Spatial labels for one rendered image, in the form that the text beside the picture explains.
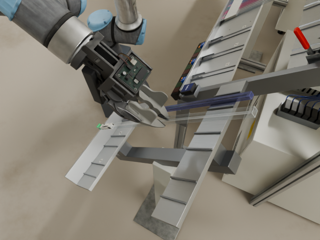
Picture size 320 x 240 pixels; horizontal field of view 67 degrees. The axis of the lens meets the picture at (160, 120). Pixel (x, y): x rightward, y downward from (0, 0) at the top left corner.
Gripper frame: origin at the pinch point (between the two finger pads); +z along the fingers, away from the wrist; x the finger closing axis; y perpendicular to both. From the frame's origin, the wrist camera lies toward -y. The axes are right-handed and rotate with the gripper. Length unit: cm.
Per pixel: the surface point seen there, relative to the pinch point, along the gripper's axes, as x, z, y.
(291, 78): 29.7, 22.8, 8.3
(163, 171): -3.3, 14.2, -16.3
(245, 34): 58, 17, -13
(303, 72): 29.8, 22.3, 11.7
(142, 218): -10, 52, -89
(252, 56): 140, 68, -78
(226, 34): 64, 14, -23
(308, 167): 26, 59, -7
